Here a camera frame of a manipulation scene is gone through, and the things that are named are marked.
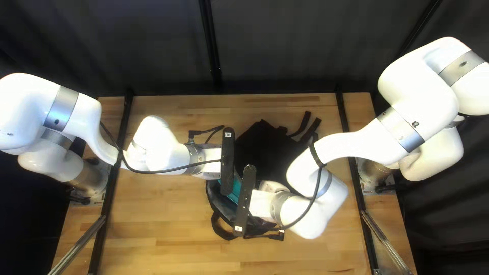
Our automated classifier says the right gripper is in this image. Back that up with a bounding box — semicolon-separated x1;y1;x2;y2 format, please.
249;180;292;221

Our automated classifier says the black backpack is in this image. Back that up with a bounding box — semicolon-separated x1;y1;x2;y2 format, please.
205;110;322;242

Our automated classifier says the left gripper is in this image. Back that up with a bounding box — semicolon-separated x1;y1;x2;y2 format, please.
198;147;224;180

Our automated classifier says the black frame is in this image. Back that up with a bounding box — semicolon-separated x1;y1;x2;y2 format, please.
47;0;489;275

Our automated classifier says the black cable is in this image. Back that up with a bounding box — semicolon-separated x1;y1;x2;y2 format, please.
99;122;227;175
244;132;328;242

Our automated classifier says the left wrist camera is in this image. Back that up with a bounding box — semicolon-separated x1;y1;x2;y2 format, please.
220;128;236;196

